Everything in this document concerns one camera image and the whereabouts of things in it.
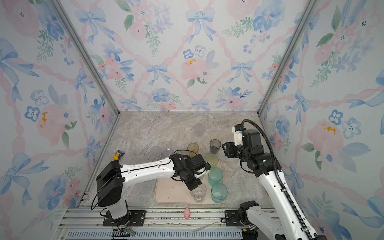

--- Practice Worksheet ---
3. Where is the smooth clear plastic cup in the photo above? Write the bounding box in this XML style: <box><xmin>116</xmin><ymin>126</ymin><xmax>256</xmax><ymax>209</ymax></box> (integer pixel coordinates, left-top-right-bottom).
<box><xmin>190</xmin><ymin>184</ymin><xmax>207</xmax><ymax>203</ymax></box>

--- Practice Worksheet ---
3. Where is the dimpled yellow-green plastic cup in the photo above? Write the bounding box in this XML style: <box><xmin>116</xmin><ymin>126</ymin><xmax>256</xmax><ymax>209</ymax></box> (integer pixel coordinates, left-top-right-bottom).
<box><xmin>205</xmin><ymin>154</ymin><xmax>219</xmax><ymax>167</ymax></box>

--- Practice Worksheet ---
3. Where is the dimpled teal plastic cup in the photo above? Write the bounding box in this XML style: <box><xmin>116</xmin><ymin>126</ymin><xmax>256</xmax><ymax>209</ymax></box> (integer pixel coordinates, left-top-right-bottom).
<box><xmin>211</xmin><ymin>183</ymin><xmax>228</xmax><ymax>204</ymax></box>

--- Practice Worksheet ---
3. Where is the small clear glass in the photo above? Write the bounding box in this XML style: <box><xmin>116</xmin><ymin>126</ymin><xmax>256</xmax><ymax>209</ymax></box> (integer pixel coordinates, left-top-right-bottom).
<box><xmin>151</xmin><ymin>146</ymin><xmax>162</xmax><ymax>160</ymax></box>
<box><xmin>161</xmin><ymin>142</ymin><xmax>173</xmax><ymax>157</ymax></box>

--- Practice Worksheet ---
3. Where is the dimpled clear cup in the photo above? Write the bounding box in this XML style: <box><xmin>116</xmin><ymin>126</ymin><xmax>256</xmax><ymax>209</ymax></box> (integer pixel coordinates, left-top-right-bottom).
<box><xmin>194</xmin><ymin>125</ymin><xmax>206</xmax><ymax>138</ymax></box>

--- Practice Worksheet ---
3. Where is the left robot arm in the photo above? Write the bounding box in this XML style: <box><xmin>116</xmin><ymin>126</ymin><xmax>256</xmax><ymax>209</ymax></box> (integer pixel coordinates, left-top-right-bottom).
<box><xmin>94</xmin><ymin>153</ymin><xmax>211</xmax><ymax>227</ymax></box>

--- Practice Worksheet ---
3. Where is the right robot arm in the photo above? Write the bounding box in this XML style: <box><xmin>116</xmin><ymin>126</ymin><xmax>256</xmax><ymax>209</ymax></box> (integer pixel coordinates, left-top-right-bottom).
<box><xmin>222</xmin><ymin>125</ymin><xmax>327</xmax><ymax>240</ymax></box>

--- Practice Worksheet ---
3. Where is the cream plastic tray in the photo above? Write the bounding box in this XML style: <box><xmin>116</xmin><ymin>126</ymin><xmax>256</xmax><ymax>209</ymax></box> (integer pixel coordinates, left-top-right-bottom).
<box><xmin>154</xmin><ymin>174</ymin><xmax>219</xmax><ymax>205</ymax></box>

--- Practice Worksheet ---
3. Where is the smoky grey plastic cup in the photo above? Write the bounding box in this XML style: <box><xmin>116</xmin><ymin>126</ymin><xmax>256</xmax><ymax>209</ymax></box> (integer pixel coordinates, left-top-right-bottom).
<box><xmin>210</xmin><ymin>139</ymin><xmax>222</xmax><ymax>154</ymax></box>

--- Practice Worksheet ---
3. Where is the yellow plastic cup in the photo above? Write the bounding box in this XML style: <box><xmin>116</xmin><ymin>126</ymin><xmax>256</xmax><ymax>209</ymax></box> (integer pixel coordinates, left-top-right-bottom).
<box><xmin>187</xmin><ymin>143</ymin><xmax>200</xmax><ymax>157</ymax></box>

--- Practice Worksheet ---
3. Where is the pink pig toy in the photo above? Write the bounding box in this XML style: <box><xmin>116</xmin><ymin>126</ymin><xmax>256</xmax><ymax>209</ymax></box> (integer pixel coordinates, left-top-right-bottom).
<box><xmin>184</xmin><ymin>208</ymin><xmax>191</xmax><ymax>220</ymax></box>

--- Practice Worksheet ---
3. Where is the purple yellow toy figure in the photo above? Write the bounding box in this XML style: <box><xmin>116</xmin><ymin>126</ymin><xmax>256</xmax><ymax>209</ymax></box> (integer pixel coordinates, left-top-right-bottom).
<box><xmin>113</xmin><ymin>150</ymin><xmax>125</xmax><ymax>161</ymax></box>

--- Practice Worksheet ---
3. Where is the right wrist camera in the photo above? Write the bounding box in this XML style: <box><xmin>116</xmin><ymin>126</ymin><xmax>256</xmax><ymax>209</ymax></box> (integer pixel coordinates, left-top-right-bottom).
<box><xmin>232</xmin><ymin>124</ymin><xmax>243</xmax><ymax>146</ymax></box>

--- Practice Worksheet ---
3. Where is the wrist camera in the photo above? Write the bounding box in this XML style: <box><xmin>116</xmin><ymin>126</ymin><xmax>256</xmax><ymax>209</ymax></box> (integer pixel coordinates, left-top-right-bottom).
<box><xmin>200</xmin><ymin>163</ymin><xmax>212</xmax><ymax>175</ymax></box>
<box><xmin>232</xmin><ymin>124</ymin><xmax>243</xmax><ymax>146</ymax></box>

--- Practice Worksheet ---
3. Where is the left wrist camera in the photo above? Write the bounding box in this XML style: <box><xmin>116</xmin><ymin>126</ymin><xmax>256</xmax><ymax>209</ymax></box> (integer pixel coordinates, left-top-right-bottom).
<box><xmin>200</xmin><ymin>163</ymin><xmax>212</xmax><ymax>175</ymax></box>

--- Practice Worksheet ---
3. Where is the black corrugated cable hose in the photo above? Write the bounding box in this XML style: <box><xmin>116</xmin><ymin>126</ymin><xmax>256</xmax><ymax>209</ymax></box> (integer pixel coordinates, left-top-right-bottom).
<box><xmin>240</xmin><ymin>119</ymin><xmax>319</xmax><ymax>240</ymax></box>

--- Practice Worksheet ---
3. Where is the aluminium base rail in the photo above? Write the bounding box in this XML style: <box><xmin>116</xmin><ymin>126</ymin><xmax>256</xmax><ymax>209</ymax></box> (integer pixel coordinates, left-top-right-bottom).
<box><xmin>59</xmin><ymin>206</ymin><xmax>310</xmax><ymax>240</ymax></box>

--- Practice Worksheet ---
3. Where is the aluminium right corner post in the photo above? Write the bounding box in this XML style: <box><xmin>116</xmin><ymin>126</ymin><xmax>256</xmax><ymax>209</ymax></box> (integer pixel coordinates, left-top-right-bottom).
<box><xmin>258</xmin><ymin>0</ymin><xmax>317</xmax><ymax>119</ymax></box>

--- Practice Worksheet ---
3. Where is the aluminium corner post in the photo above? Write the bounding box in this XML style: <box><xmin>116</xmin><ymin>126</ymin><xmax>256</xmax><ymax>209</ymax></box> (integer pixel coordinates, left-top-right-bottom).
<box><xmin>48</xmin><ymin>0</ymin><xmax>120</xmax><ymax>116</ymax></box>
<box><xmin>258</xmin><ymin>0</ymin><xmax>317</xmax><ymax>119</ymax></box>

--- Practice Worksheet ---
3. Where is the aluminium left corner post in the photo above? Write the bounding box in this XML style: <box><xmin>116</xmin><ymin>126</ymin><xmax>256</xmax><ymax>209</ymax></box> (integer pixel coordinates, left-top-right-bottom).
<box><xmin>48</xmin><ymin>0</ymin><xmax>120</xmax><ymax>116</ymax></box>

